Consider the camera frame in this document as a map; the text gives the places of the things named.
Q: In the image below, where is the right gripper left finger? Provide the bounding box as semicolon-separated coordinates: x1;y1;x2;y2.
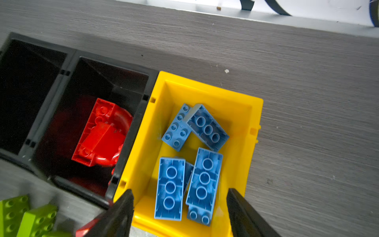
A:
84;189;134;237

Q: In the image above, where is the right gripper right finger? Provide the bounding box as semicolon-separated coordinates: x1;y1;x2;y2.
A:
227;188;280;237

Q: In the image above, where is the red lego brick cluster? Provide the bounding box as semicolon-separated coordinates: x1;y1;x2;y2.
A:
76;218;100;237

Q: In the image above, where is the blue lego brick top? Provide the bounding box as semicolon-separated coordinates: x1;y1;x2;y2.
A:
187;205;213;227

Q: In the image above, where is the blue lego brick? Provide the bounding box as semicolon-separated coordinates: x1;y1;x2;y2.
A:
187;205;213;227
154;157;186;221
186;148;223;212
162;104;191;152
184;104;229;152

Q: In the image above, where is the green lego brick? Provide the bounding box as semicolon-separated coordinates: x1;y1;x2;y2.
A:
42;231;72;237
1;195;30;237
17;204;58;237

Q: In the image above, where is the small red lego brick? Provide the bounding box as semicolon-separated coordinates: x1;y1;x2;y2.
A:
79;123;125;166

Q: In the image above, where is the red arch lego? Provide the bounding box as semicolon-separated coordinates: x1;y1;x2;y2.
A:
72;98;133;167

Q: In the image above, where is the green lego brick flat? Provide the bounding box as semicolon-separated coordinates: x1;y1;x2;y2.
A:
42;231;72;237

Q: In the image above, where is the yellow bin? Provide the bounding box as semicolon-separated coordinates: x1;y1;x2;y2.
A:
114;71;263;237

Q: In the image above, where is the black middle bin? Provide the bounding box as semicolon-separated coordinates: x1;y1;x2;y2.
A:
21;51;159;208

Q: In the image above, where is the black bin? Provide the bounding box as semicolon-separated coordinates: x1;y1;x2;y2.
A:
1;32;75;172
21;51;159;208

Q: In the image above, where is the black left bin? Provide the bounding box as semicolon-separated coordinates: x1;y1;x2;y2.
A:
1;32;75;172

